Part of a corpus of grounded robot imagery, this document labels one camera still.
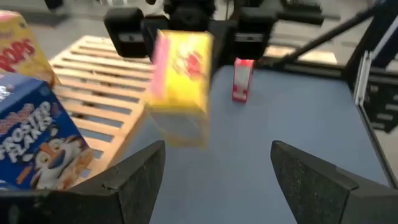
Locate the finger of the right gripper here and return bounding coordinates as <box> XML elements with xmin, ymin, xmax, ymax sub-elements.
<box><xmin>103</xmin><ymin>7</ymin><xmax>154</xmax><ymax>59</ymax></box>
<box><xmin>234</xmin><ymin>7</ymin><xmax>278</xmax><ymax>60</ymax></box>

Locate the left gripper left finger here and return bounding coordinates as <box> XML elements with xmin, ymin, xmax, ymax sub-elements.
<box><xmin>0</xmin><ymin>140</ymin><xmax>166</xmax><ymax>224</ymax></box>

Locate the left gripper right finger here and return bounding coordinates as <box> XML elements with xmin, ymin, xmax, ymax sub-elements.
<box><xmin>272</xmin><ymin>140</ymin><xmax>398</xmax><ymax>224</ymax></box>

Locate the red Froot Loops cereal box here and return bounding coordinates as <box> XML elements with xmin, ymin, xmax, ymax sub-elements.
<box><xmin>231</xmin><ymin>57</ymin><xmax>256</xmax><ymax>103</ymax></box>

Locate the yellow Corn Pops cereal box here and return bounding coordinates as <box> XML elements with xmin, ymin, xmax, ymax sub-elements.
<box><xmin>147</xmin><ymin>29</ymin><xmax>215</xmax><ymax>149</ymax></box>
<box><xmin>0</xmin><ymin>9</ymin><xmax>60</xmax><ymax>90</ymax></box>

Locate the blue Frosted Flakes cereal box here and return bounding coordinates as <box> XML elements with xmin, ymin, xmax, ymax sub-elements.
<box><xmin>0</xmin><ymin>73</ymin><xmax>94</xmax><ymax>191</ymax></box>

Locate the wooden slatted shelf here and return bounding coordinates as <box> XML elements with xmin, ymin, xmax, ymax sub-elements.
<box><xmin>49</xmin><ymin>34</ymin><xmax>156</xmax><ymax>187</ymax></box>

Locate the black stand bar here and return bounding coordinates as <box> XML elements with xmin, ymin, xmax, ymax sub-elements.
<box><xmin>273</xmin><ymin>4</ymin><xmax>385</xmax><ymax>68</ymax></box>

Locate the grey-blue table mat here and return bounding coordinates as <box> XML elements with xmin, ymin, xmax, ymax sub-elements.
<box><xmin>118</xmin><ymin>65</ymin><xmax>392</xmax><ymax>224</ymax></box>

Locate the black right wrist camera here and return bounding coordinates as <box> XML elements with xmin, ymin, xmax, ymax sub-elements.
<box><xmin>164</xmin><ymin>0</ymin><xmax>217</xmax><ymax>32</ymax></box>

